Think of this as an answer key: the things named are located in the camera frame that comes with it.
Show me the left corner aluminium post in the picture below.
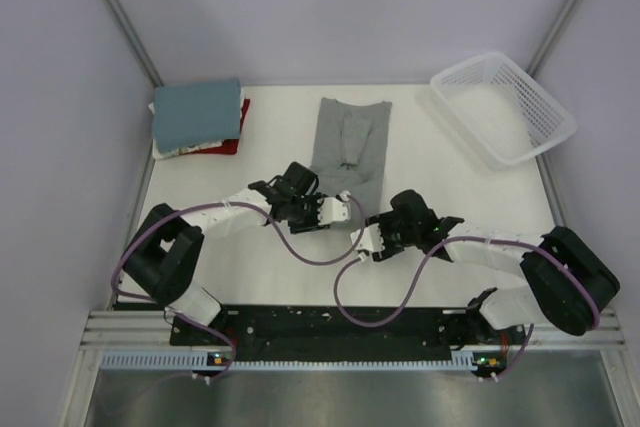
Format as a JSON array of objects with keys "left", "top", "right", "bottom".
[{"left": 102, "top": 0, "right": 164, "bottom": 87}]

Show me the slotted cable duct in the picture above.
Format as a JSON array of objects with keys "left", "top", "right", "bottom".
[{"left": 101, "top": 348, "right": 504, "bottom": 371}]

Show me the corner aluminium post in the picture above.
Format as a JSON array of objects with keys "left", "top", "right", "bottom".
[
  {"left": 102, "top": 0, "right": 164, "bottom": 87},
  {"left": 526, "top": 0, "right": 583, "bottom": 78}
]

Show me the folded blue t-shirt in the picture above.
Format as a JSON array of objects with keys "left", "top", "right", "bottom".
[{"left": 152, "top": 79, "right": 242, "bottom": 155}]

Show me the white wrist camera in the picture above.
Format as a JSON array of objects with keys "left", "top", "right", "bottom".
[
  {"left": 318, "top": 191, "right": 351, "bottom": 226},
  {"left": 350, "top": 224, "right": 385, "bottom": 262}
]

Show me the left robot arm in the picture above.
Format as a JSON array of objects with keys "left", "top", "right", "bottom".
[{"left": 122, "top": 162, "right": 324, "bottom": 344}]

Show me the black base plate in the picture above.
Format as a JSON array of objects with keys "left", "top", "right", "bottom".
[{"left": 169, "top": 302, "right": 528, "bottom": 363}]

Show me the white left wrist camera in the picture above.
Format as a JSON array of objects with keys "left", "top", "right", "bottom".
[{"left": 318, "top": 191, "right": 351, "bottom": 226}]

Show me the white plastic basket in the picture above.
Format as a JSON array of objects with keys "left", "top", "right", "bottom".
[{"left": 430, "top": 52, "right": 577, "bottom": 170}]

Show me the folded red t-shirt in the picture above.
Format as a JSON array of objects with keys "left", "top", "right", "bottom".
[{"left": 191, "top": 98, "right": 251, "bottom": 156}]

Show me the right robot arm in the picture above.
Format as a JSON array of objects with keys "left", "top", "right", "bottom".
[{"left": 350, "top": 190, "right": 620, "bottom": 343}]

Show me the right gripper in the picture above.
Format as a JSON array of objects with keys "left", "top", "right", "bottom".
[{"left": 365, "top": 211, "right": 420, "bottom": 261}]

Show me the right corner aluminium post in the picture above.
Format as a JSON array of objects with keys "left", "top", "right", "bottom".
[{"left": 526, "top": 0, "right": 583, "bottom": 78}]

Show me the grey t-shirt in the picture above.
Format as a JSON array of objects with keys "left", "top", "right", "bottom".
[{"left": 311, "top": 98, "right": 392, "bottom": 216}]

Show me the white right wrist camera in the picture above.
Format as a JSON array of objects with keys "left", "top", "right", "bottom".
[{"left": 350, "top": 224, "right": 385, "bottom": 262}]

